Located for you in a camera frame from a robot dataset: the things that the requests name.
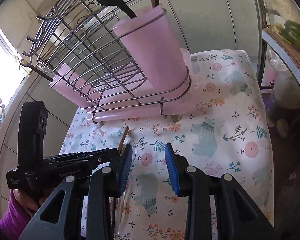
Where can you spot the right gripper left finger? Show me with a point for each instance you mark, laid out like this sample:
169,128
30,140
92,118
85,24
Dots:
60,215

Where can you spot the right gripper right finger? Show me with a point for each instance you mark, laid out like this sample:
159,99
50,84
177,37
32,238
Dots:
238,216

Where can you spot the plain brown wooden chopstick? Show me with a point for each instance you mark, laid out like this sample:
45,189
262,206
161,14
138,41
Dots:
120,146

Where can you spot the brown chopstick gold band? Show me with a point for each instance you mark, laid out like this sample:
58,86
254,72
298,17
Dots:
41,73

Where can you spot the person's left hand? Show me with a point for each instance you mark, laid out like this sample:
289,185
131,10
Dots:
30,205

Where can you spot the floral bear print cloth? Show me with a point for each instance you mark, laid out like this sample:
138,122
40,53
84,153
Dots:
225,131

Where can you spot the pink left plastic cup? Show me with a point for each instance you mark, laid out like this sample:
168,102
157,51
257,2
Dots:
68,83

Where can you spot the pink plastic cup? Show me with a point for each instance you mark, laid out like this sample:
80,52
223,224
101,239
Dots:
155,49
68,83

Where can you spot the pink plastic drip tray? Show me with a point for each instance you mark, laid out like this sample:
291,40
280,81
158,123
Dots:
140,100

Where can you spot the pink right plastic cup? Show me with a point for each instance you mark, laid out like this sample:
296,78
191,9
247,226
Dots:
155,49

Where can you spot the metal shelf rack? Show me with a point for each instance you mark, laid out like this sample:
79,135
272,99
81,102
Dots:
272,16

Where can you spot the metal wire utensil rack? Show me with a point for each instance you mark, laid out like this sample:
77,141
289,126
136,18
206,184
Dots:
79,33

